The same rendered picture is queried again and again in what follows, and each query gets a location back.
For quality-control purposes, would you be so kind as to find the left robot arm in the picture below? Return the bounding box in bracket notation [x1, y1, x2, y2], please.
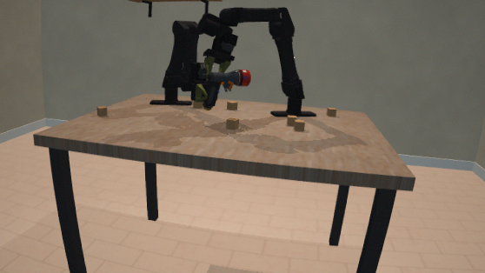
[197, 7, 316, 117]

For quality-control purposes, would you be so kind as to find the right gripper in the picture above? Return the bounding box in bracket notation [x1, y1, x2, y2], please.
[191, 83, 208, 103]

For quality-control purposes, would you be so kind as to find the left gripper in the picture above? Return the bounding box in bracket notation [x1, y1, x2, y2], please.
[203, 49, 235, 79]

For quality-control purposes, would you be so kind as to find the red and grey hose nozzle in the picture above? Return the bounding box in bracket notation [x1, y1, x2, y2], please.
[203, 70, 251, 110]

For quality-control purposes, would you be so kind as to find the small tan block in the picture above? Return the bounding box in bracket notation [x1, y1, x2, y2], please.
[327, 108, 336, 117]
[226, 118, 239, 130]
[227, 101, 237, 110]
[193, 100, 203, 109]
[294, 120, 305, 131]
[287, 116, 297, 126]
[97, 106, 107, 117]

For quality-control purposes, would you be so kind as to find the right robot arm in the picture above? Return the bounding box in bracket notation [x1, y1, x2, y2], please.
[150, 21, 208, 105]

